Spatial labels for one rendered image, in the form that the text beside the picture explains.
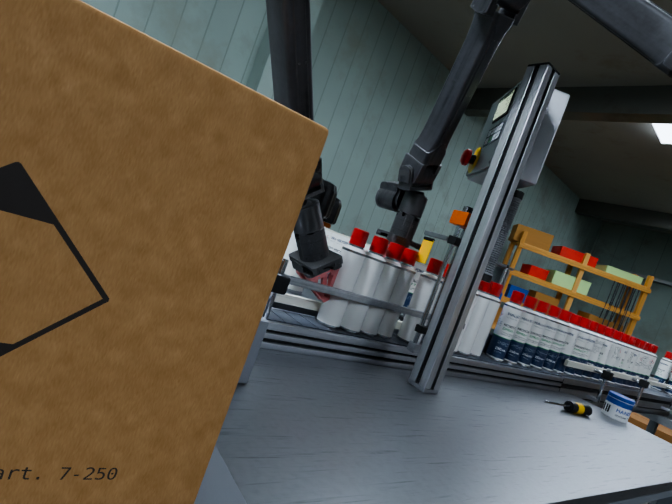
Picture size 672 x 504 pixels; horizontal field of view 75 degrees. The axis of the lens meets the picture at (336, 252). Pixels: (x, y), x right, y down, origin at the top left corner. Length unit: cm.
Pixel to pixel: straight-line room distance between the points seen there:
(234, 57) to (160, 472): 376
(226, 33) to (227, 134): 370
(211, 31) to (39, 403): 371
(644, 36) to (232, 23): 345
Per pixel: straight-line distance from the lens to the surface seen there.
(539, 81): 96
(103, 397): 28
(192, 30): 384
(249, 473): 45
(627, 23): 84
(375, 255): 89
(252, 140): 26
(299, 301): 88
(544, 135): 97
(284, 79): 70
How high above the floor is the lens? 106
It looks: 2 degrees down
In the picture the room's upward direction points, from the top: 20 degrees clockwise
